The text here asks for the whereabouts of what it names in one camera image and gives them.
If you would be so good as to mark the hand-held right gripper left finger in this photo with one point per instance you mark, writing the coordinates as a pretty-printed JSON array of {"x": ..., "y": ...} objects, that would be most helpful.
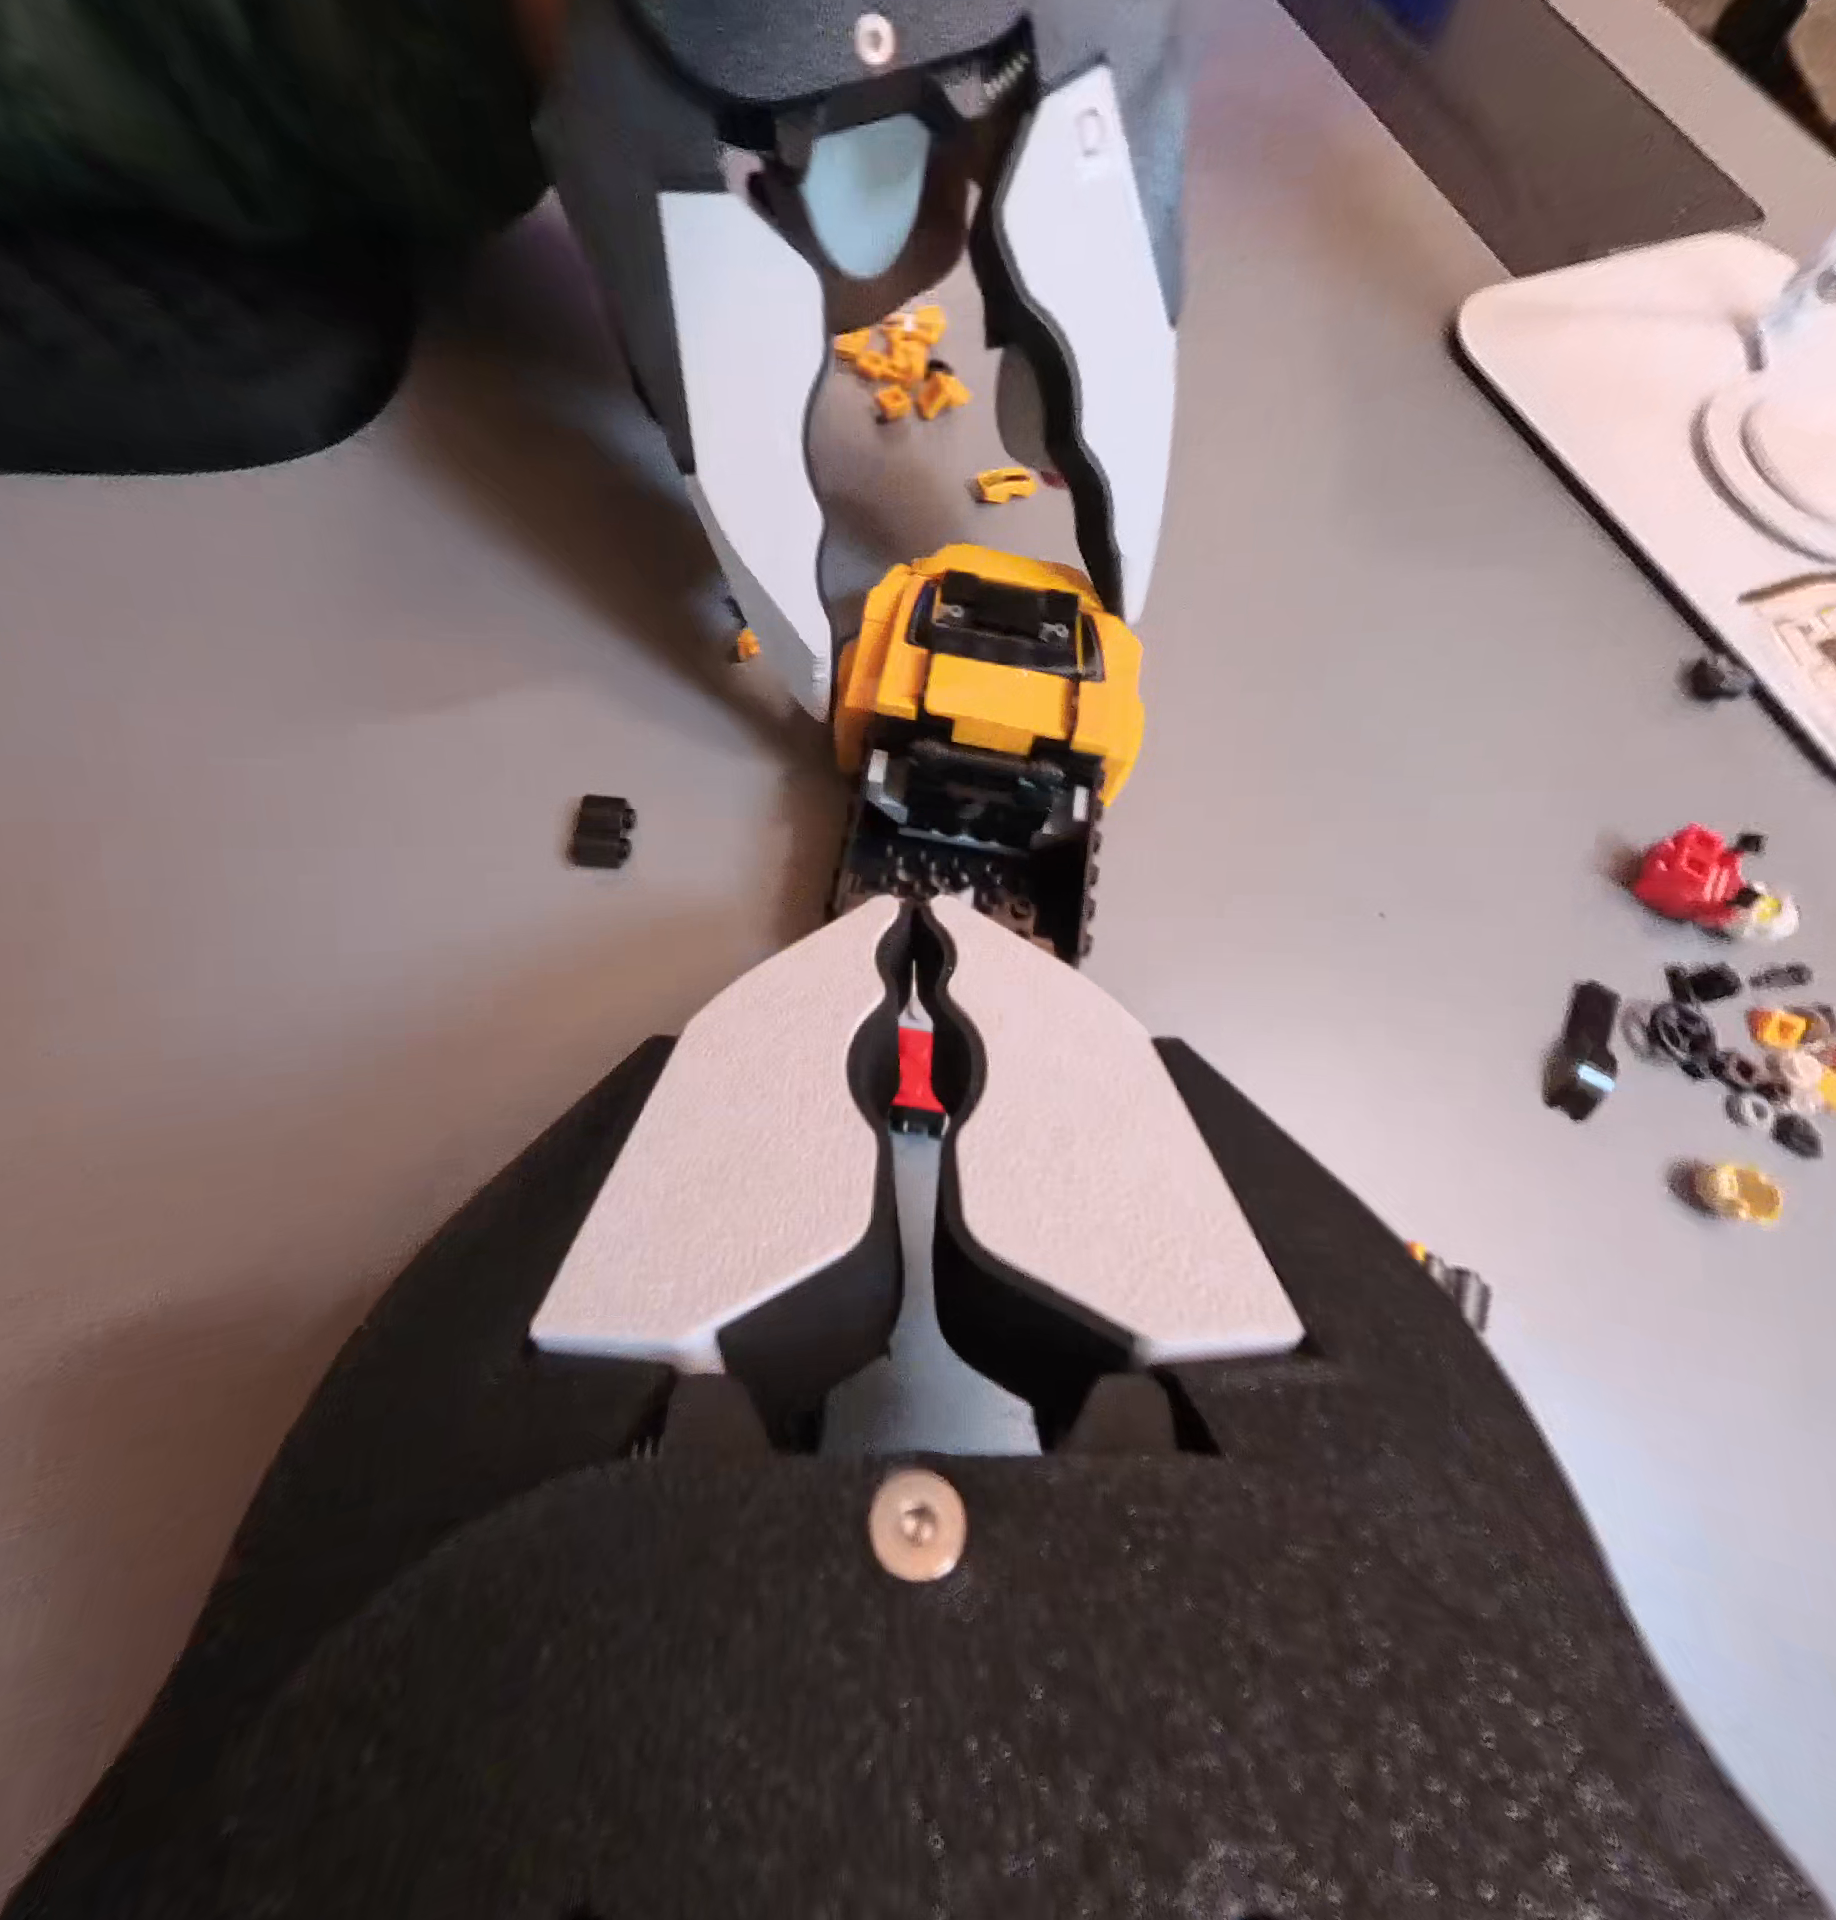
[{"x": 708, "y": 1184}]

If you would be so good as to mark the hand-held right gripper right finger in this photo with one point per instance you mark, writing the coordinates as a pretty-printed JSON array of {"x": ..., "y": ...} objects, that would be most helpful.
[{"x": 1128, "y": 1184}]

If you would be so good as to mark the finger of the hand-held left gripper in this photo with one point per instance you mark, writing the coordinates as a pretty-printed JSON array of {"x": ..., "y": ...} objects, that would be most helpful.
[
  {"x": 1098, "y": 270},
  {"x": 738, "y": 391}
]

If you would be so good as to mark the orange lego pieces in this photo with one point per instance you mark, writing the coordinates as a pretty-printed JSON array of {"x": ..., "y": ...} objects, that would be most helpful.
[{"x": 903, "y": 361}]

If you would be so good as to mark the small black lego brick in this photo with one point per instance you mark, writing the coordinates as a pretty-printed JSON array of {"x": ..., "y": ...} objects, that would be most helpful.
[{"x": 603, "y": 833}]

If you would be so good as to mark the yellow black lego car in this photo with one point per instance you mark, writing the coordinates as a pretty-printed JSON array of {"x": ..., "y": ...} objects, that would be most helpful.
[{"x": 993, "y": 674}]

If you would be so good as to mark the black orange lego subassembly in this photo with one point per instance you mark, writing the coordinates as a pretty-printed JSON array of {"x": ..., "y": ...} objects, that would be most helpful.
[{"x": 1459, "y": 1290}]

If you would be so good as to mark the black lego arch piece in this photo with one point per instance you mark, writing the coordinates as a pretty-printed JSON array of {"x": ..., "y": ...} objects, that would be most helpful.
[{"x": 1581, "y": 1050}]

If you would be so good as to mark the tan round lego piece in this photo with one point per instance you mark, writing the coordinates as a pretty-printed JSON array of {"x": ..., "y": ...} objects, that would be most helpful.
[{"x": 1737, "y": 1192}]

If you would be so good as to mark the red lego seat piece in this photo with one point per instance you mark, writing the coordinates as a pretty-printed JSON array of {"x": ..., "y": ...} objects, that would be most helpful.
[{"x": 1682, "y": 878}]

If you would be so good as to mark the pile of small lego parts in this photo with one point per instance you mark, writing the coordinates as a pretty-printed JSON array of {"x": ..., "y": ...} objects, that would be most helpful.
[{"x": 1758, "y": 1050}]

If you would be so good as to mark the black lego connector piece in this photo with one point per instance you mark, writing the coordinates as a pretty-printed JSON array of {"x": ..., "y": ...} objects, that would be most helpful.
[{"x": 1716, "y": 679}]

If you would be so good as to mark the lego sticker sheet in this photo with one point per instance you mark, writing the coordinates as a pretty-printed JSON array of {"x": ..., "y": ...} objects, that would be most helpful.
[{"x": 1832, "y": 645}]

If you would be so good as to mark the white stand base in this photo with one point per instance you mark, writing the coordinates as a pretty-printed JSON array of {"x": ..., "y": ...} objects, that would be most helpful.
[{"x": 1609, "y": 391}]

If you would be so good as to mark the metal stand rod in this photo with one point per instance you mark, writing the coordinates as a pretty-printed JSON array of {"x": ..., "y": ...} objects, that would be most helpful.
[{"x": 1827, "y": 270}]

